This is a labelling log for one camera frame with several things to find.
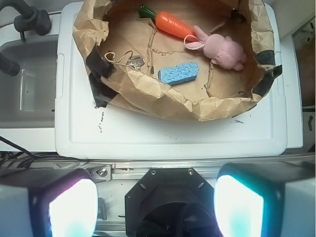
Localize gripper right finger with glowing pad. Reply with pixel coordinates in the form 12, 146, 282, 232
214, 162, 316, 237

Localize aluminium rail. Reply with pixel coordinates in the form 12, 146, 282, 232
53, 153, 316, 183

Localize black cables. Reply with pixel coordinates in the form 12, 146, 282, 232
0, 135, 82, 171

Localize black octagonal mount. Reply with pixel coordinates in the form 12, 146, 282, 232
125, 168, 221, 237

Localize crumpled brown paper bag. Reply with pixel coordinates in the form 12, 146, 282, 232
73, 0, 282, 121

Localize black clamp knob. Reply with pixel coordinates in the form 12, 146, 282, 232
0, 0, 52, 42

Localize orange toy carrot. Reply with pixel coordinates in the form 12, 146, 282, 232
138, 5, 197, 42

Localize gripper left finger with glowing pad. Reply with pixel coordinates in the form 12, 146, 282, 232
0, 168, 98, 237

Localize silver metal clip with string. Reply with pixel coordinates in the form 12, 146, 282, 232
104, 50, 145, 71

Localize white plastic bin lid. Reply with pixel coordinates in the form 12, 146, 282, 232
55, 2, 288, 160

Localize pink plush bunny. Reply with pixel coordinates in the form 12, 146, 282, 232
183, 26, 247, 71

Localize blue sponge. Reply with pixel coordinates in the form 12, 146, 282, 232
158, 63, 198, 85

